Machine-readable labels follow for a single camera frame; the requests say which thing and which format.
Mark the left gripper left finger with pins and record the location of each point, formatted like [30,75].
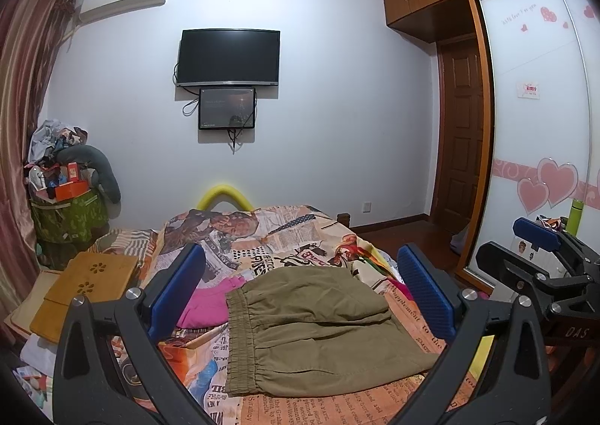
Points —
[87,384]

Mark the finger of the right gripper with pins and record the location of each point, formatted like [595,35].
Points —
[536,234]

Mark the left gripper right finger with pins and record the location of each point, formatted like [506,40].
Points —
[514,385]

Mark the olive green pants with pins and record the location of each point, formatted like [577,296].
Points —
[315,331]

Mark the wooden lap desk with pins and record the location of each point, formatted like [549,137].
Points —
[98,277]

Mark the brown wooden door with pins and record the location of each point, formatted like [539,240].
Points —
[460,133]

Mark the pink folded garment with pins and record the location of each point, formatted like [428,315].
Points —
[207,307]

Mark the green storage basket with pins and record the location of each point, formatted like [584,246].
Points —
[64,229]

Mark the white sliding wardrobe door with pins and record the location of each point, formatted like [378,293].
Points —
[544,64]

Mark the orange box in basket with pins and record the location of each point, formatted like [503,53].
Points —
[70,190]

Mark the newspaper print bed cover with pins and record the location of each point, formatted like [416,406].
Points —
[251,244]

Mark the grey neck pillow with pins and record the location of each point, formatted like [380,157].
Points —
[91,157]

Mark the yellow foam tube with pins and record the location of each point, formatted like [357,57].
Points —
[224,192]

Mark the striped maroon curtain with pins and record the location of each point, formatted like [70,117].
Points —
[31,32]

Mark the small black wall monitor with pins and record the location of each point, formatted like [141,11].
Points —
[226,108]

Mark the black wall television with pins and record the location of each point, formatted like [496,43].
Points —
[222,56]

